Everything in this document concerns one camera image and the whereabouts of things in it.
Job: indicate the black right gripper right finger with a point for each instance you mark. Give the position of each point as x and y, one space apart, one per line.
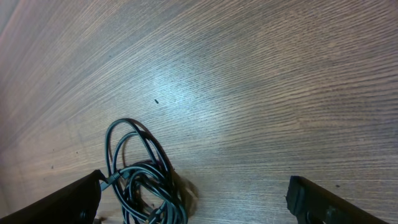
310 203

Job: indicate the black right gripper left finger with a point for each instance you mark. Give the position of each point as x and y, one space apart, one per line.
76 203

